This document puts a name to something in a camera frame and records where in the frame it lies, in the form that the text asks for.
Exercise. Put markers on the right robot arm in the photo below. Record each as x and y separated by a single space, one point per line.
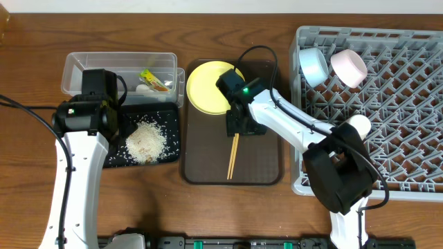
337 164

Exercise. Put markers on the light blue bowl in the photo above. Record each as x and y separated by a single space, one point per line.
314 66

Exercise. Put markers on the white cup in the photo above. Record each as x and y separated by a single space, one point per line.
361 123

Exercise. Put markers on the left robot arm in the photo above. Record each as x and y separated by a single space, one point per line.
84 129

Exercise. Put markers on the clear plastic bin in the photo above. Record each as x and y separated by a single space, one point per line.
128 65

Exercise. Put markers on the grey dishwasher rack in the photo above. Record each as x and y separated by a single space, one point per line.
401 96

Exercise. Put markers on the green yellow snack wrapper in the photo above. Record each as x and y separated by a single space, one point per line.
152 81

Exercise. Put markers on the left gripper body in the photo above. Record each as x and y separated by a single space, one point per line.
122 128

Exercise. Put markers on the brown serving tray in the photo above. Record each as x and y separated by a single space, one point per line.
206 152

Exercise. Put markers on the yellow plate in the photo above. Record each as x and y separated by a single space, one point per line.
202 91

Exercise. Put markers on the black plastic bin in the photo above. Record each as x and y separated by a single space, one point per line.
171 121

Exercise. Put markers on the rice grains food waste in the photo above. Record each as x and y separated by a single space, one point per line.
147 141

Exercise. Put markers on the white bowl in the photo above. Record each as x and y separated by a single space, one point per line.
349 67

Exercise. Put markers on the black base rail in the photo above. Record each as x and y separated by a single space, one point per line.
178 242

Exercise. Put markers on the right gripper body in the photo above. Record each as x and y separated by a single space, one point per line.
235 124

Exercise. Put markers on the wooden chopstick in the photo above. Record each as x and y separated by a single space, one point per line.
230 159
234 159

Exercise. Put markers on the white tissue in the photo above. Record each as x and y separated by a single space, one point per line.
143 89

